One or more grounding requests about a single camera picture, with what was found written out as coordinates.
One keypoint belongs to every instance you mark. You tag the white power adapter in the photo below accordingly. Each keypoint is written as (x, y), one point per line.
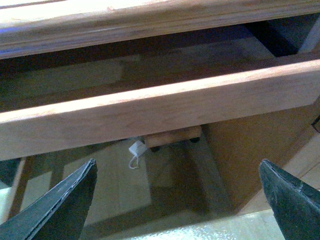
(138, 148)

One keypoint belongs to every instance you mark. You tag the wooden chair frame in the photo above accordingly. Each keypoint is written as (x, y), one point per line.
(33, 178)

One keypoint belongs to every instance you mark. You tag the wooden desk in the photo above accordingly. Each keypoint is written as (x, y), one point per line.
(40, 34)

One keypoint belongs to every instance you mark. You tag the black ring drawer pull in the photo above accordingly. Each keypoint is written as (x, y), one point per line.
(316, 124)

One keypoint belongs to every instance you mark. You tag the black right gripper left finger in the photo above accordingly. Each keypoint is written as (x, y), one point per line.
(59, 214)

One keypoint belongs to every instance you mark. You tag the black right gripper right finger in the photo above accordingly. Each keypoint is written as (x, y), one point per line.
(295, 204)

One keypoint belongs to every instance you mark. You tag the wooden rolling cart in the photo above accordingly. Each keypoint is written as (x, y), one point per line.
(156, 140)

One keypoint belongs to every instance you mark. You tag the wooden keyboard tray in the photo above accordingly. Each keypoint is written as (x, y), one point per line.
(77, 105)

